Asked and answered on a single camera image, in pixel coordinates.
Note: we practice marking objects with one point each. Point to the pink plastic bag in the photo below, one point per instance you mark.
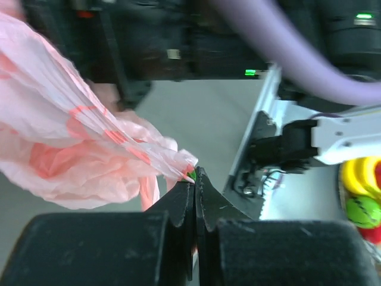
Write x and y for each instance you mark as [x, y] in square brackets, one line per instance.
[61, 142]

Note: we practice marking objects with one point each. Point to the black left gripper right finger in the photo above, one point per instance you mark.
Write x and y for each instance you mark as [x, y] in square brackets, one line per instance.
[235, 250]

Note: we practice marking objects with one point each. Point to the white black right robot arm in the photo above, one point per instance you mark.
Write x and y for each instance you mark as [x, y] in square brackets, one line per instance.
[322, 97]

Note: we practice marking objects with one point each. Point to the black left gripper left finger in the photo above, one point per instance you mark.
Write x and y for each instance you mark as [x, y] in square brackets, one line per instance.
[142, 248]

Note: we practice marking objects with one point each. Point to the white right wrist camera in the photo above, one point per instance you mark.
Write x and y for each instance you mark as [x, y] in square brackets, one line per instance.
[344, 136]

